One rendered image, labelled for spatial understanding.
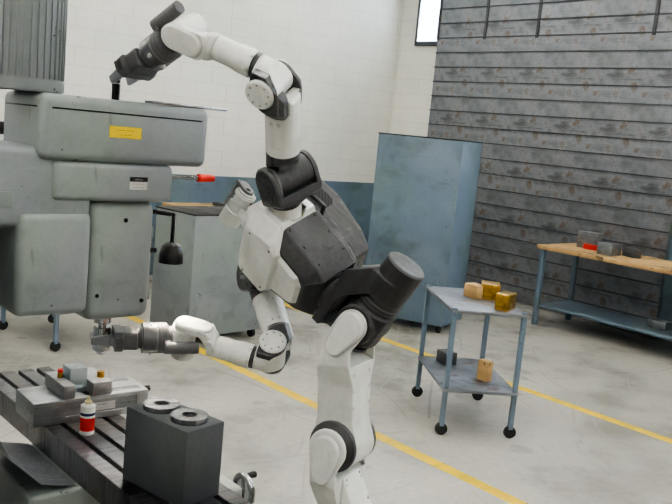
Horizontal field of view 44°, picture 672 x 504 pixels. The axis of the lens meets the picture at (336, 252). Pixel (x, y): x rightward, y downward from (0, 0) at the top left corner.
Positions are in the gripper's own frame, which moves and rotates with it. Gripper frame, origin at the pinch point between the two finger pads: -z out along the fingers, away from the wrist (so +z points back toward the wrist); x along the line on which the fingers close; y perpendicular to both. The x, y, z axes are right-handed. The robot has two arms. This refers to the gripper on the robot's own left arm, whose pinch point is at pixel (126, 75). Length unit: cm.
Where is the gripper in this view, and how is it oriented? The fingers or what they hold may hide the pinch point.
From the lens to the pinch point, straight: 230.5
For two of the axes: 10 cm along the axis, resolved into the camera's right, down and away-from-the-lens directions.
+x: 5.6, -0.7, 8.2
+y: -3.3, -9.3, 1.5
